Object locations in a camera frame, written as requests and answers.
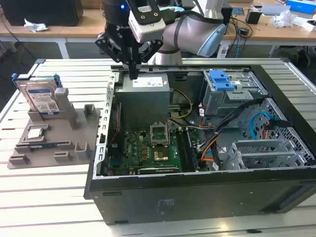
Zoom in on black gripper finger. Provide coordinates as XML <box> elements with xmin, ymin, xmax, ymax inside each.
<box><xmin>133</xmin><ymin>39</ymin><xmax>163</xmax><ymax>80</ymax></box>
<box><xmin>95</xmin><ymin>33</ymin><xmax>134</xmax><ymax>79</ymax></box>

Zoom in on hard disk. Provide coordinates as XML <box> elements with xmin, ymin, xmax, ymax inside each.
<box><xmin>11</xmin><ymin>73</ymin><xmax>64</xmax><ymax>117</ymax></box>

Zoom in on silver disk bay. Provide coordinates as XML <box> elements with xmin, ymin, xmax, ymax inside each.
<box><xmin>222</xmin><ymin>139</ymin><xmax>309</xmax><ymax>171</ymax></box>

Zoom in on grey power supply unit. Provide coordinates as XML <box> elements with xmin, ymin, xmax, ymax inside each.
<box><xmin>115</xmin><ymin>73</ymin><xmax>171</xmax><ymax>124</ymax></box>

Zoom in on large black computer tower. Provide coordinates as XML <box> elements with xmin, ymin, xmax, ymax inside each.
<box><xmin>1</xmin><ymin>0</ymin><xmax>83</xmax><ymax>27</ymax></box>

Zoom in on crumpled white paper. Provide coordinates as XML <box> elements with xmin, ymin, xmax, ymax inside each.
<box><xmin>24</xmin><ymin>18</ymin><xmax>49</xmax><ymax>33</ymax></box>

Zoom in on metal socket cover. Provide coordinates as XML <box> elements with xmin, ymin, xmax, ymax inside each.
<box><xmin>150</xmin><ymin>122</ymin><xmax>170</xmax><ymax>146</ymax></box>

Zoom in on black desktop box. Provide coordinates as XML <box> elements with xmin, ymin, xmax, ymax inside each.
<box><xmin>221</xmin><ymin>7</ymin><xmax>234</xmax><ymax>27</ymax></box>

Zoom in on silver metal drive cage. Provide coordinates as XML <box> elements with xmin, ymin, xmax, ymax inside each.
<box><xmin>201</xmin><ymin>70</ymin><xmax>269</xmax><ymax>117</ymax></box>

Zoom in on grey parts rack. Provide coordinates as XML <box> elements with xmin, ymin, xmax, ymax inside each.
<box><xmin>6</xmin><ymin>87</ymin><xmax>102</xmax><ymax>170</ymax></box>

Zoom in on green motherboard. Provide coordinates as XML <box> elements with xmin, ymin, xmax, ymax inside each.
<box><xmin>108</xmin><ymin>128</ymin><xmax>198</xmax><ymax>173</ymax></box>

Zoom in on small black open container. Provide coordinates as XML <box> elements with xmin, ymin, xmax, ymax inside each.
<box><xmin>245</xmin><ymin>9</ymin><xmax>262</xmax><ymax>25</ymax></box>

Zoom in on black RAM slot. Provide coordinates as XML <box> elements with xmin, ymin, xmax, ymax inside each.
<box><xmin>176</xmin><ymin>129</ymin><xmax>191</xmax><ymax>173</ymax></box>
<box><xmin>186</xmin><ymin>128</ymin><xmax>199</xmax><ymax>171</ymax></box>

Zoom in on CPU socket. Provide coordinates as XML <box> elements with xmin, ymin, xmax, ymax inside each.
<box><xmin>152</xmin><ymin>145</ymin><xmax>171</xmax><ymax>162</ymax></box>

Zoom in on silver CPU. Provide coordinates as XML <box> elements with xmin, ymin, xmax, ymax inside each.
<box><xmin>26</xmin><ymin>128</ymin><xmax>46</xmax><ymax>140</ymax></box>

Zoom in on dark RAM stick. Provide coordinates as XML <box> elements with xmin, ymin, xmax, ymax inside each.
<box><xmin>29</xmin><ymin>142</ymin><xmax>59</xmax><ymax>150</ymax></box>

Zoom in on black graphics card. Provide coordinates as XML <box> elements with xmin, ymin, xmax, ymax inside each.
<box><xmin>128</xmin><ymin>165</ymin><xmax>181</xmax><ymax>175</ymax></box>

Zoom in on silver flat device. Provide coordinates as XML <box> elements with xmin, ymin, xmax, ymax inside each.
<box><xmin>261</xmin><ymin>4</ymin><xmax>291</xmax><ymax>15</ymax></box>

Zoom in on clear plastic bags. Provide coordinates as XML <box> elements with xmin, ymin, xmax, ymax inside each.
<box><xmin>270</xmin><ymin>9</ymin><xmax>299</xmax><ymax>28</ymax></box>

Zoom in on black open PC case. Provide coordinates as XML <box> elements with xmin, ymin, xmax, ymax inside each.
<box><xmin>83</xmin><ymin>58</ymin><xmax>316</xmax><ymax>227</ymax></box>

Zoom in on blue cardboard box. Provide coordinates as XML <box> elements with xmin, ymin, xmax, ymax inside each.
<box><xmin>286</xmin><ymin>0</ymin><xmax>316</xmax><ymax>12</ymax></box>

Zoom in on white box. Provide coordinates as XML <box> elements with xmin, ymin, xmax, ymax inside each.
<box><xmin>291</xmin><ymin>17</ymin><xmax>316</xmax><ymax>32</ymax></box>

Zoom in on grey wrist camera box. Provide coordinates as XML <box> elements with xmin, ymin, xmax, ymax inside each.
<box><xmin>127</xmin><ymin>0</ymin><xmax>166</xmax><ymax>43</ymax></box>

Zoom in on wooden desk white frame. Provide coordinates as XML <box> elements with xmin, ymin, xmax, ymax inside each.
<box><xmin>0</xmin><ymin>0</ymin><xmax>316</xmax><ymax>60</ymax></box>

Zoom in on yellow black power wires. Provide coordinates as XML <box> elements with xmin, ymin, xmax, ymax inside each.
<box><xmin>170</xmin><ymin>88</ymin><xmax>193</xmax><ymax>121</ymax></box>

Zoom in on blue plastic bracket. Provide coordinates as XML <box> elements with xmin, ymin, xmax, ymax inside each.
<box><xmin>208</xmin><ymin>70</ymin><xmax>235</xmax><ymax>91</ymax></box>

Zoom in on grey yellow wire bundle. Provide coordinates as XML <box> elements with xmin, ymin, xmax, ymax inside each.
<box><xmin>167</xmin><ymin>119</ymin><xmax>218</xmax><ymax>130</ymax></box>

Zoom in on black sleeved cable bundle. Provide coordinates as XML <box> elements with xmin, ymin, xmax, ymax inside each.
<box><xmin>197</xmin><ymin>98</ymin><xmax>263</xmax><ymax>154</ymax></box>

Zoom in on orange wires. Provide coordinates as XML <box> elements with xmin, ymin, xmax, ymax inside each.
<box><xmin>201</xmin><ymin>140</ymin><xmax>218</xmax><ymax>162</ymax></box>

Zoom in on blue flat data wire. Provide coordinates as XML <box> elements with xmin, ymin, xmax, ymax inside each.
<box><xmin>249</xmin><ymin>111</ymin><xmax>272</xmax><ymax>140</ymax></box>

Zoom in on multicoloured disk power wire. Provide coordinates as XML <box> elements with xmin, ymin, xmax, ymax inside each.
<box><xmin>261</xmin><ymin>118</ymin><xmax>281</xmax><ymax>141</ymax></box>

